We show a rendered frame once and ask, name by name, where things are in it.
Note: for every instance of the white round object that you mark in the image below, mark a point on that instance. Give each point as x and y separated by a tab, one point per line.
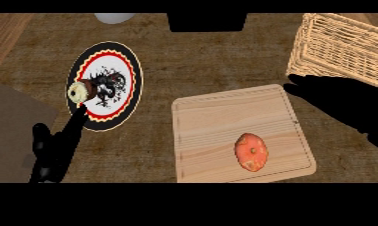
115	17

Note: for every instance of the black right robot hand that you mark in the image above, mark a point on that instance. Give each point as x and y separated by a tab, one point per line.
341	100

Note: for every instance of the round black red white plate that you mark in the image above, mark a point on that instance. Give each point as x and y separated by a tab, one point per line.
112	83

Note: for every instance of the wicker basket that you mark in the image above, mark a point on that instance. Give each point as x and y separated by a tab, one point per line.
341	48

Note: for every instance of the pale wooden cutting board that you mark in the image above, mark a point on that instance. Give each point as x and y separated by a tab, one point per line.
242	135

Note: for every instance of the brown wooden panel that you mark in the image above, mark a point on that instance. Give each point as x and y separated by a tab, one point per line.
13	31

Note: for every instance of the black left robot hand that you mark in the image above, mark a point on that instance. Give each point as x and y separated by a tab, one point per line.
54	150

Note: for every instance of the black box appliance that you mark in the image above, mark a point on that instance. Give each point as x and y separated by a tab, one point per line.
208	21

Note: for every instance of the orange squash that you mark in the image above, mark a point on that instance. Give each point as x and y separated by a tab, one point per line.
252	152

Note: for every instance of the grey flat mat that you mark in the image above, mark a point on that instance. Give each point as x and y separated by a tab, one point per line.
23	133

